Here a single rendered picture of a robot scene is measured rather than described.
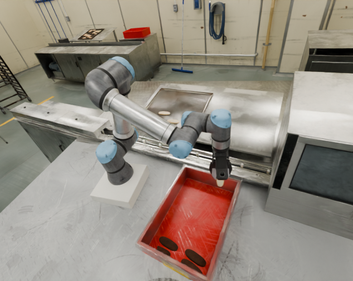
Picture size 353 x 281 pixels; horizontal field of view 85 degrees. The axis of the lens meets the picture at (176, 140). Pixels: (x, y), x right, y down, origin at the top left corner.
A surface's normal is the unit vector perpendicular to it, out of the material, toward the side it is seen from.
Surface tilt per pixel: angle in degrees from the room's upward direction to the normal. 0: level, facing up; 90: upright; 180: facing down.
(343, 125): 0
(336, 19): 92
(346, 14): 90
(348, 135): 0
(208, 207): 0
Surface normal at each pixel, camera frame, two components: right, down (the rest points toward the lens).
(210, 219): -0.13, -0.76
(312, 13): -0.44, 0.62
